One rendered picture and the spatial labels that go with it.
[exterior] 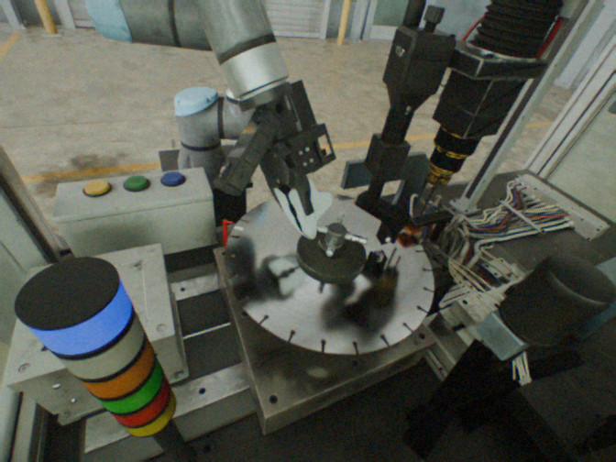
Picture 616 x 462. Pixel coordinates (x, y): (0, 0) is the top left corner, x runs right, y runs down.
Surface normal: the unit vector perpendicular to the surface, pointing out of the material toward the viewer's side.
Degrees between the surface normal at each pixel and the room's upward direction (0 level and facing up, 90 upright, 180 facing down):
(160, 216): 90
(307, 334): 0
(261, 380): 0
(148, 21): 93
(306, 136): 60
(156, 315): 0
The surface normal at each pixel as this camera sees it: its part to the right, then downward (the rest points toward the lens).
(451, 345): -0.90, 0.20
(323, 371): 0.13, -0.72
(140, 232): 0.41, 0.66
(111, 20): 0.04, 0.83
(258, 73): 0.15, 0.38
